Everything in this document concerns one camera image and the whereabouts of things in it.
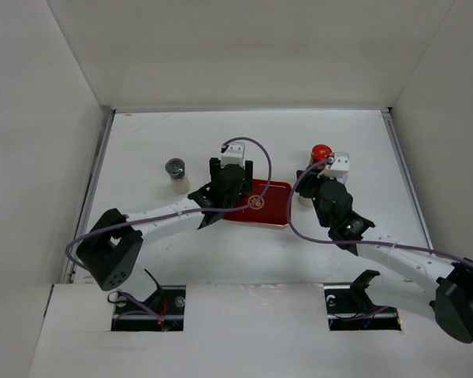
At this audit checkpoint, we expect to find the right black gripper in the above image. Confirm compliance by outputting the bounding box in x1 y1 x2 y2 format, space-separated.
295 165 339 228

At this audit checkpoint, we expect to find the black cap white bottle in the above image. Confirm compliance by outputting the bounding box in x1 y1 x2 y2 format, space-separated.
298 195 313 208

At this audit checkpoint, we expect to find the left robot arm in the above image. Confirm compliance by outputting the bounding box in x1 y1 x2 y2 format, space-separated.
76 157 253 314

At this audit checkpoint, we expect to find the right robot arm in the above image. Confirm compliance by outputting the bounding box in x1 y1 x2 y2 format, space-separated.
293 169 473 343

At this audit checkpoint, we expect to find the silver lid glass jar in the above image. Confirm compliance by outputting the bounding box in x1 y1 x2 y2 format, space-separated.
337 173 348 184

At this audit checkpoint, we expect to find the red tray with gold emblem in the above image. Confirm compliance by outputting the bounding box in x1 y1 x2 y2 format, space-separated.
223 180 292 228

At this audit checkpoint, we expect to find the clear lid white shaker bottle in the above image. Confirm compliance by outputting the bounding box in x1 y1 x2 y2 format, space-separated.
165 157 190 195

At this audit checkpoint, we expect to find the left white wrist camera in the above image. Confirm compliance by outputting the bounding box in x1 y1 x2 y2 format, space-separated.
220 142 245 168

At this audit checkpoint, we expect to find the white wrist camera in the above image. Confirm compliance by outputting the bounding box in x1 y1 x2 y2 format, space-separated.
322 152 350 180
220 142 245 168

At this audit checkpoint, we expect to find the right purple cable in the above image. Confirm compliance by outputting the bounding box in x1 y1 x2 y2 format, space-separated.
287 156 473 276

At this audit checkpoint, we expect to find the purple cable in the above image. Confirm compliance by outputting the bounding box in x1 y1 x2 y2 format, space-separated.
287 156 473 276
65 136 272 272

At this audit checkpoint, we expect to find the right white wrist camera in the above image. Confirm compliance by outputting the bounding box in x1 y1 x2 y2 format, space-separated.
322 152 350 180

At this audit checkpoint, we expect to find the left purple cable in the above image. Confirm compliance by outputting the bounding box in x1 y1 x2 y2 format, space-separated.
65 136 272 272

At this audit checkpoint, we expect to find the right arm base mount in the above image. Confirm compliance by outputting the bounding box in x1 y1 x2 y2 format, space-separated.
323 270 401 332

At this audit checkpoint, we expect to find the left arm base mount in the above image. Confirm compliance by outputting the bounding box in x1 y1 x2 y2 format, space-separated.
107 269 187 332

